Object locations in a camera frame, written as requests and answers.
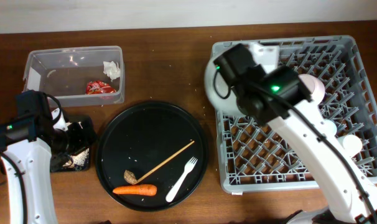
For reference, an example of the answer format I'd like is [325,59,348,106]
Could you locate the wooden chopstick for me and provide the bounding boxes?
[136,140,195,184]

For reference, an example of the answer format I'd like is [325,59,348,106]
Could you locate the clear plastic waste bin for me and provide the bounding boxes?
[23,45,125,108]

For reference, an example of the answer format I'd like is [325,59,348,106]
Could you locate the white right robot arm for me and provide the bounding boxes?
[237,65,377,223]

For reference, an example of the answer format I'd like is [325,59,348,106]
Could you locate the blue bowl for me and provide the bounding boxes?
[322,119,337,135]

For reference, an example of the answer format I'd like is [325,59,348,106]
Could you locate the grey dishwasher rack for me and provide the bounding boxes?
[210,35,377,194]

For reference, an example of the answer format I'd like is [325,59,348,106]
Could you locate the pink saucer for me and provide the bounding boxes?
[299,74,325,105]

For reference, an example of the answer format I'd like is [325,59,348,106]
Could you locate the round black serving tray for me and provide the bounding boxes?
[95,101,208,212]

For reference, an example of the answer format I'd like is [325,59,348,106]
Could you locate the white tissue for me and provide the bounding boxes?
[103,62,121,82]

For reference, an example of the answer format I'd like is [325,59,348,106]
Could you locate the orange carrot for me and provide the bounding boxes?
[113,184,157,196]

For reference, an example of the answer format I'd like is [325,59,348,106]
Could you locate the red snack wrapper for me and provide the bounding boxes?
[86,80,116,95]

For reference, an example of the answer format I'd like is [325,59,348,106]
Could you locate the cream cup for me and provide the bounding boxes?
[337,134,363,157]

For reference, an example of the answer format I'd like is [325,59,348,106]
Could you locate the white plastic fork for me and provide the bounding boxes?
[165,157,198,202]

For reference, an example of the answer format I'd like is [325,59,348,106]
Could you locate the grey plate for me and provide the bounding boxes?
[203,42,281,118]

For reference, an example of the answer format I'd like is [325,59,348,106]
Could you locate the black rectangular tray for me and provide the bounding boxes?
[50,115,97,172]

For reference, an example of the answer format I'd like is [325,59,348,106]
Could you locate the pile of white rice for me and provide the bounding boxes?
[71,149,90,166]

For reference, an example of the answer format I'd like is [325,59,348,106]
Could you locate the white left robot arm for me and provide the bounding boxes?
[0,115,96,223]

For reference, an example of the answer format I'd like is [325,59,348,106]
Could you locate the walnut shell piece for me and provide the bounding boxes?
[123,170,137,185]

